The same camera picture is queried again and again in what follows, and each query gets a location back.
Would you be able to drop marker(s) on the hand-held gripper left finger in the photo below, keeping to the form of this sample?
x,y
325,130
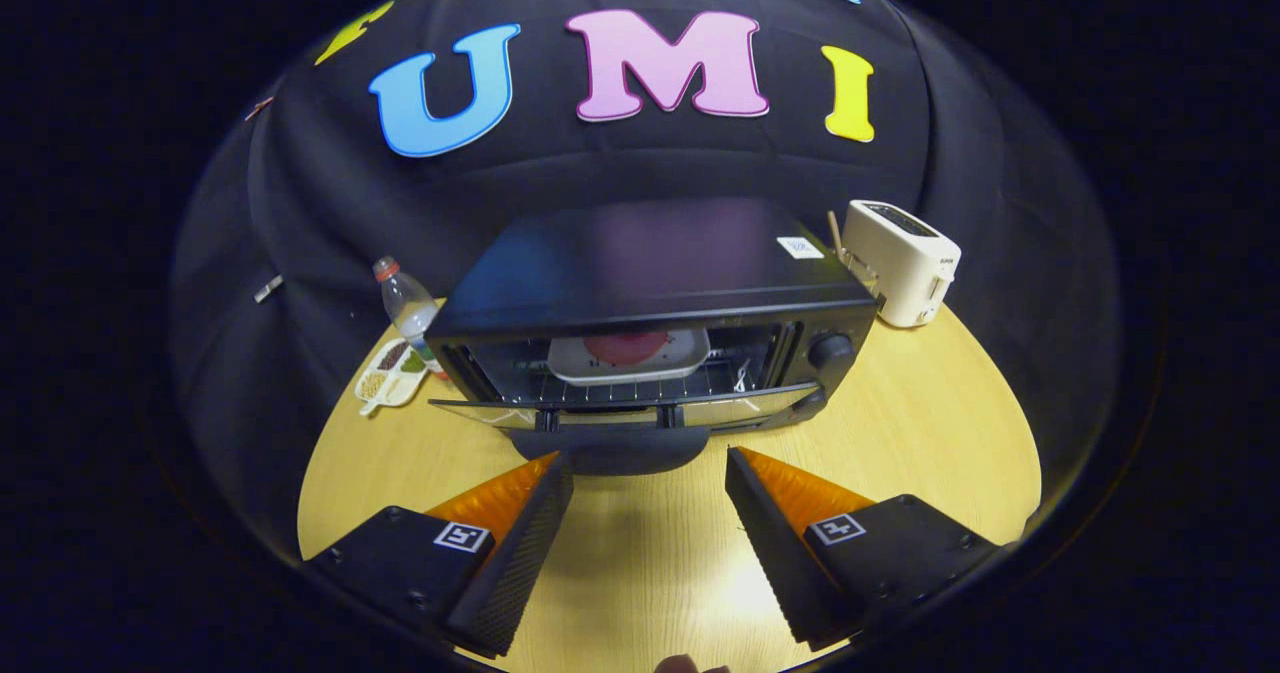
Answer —
x,y
520,563

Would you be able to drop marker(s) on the clear plastic water bottle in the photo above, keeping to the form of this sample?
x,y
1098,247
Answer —
x,y
405,308

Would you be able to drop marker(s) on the white toaster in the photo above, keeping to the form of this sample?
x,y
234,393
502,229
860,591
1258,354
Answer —
x,y
900,258

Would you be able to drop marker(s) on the red meat slice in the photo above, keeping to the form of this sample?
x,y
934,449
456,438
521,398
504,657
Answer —
x,y
625,348

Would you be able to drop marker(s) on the white square plate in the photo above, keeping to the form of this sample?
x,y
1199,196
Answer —
x,y
660,367

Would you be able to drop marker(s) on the white divided snack dish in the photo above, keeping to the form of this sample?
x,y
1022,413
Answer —
x,y
385,378

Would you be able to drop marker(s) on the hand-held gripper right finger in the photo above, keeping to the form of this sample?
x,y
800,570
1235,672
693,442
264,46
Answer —
x,y
770,553

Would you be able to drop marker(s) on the silver clip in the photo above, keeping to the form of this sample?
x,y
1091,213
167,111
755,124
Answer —
x,y
267,289

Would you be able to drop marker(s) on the black toaster oven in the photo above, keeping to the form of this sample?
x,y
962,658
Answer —
x,y
640,253

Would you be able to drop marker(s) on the wooden stick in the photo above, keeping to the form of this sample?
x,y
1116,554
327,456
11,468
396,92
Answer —
x,y
833,231

